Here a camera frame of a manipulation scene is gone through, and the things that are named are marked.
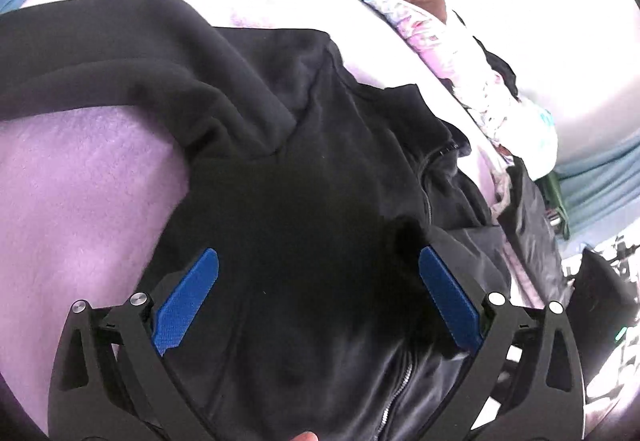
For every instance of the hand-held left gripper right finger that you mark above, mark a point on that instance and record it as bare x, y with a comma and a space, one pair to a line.
447, 301

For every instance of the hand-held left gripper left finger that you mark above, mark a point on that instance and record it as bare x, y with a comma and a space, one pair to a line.
187, 301

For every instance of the black zip jacket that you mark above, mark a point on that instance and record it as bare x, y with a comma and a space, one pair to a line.
300, 171

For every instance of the person's left hand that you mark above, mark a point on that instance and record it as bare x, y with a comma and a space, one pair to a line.
305, 436

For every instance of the black garment at bed edge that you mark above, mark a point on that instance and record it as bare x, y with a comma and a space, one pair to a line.
530, 216

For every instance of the blue curtain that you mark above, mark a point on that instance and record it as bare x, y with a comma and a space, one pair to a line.
600, 191

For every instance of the green cloth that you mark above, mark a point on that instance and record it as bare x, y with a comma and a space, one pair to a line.
555, 191

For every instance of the purple bed sheet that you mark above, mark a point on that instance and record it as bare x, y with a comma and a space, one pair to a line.
75, 196

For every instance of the small black cloth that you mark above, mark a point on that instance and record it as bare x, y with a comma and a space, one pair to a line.
502, 68

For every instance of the pink floral quilt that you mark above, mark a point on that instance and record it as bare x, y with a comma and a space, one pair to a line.
435, 36

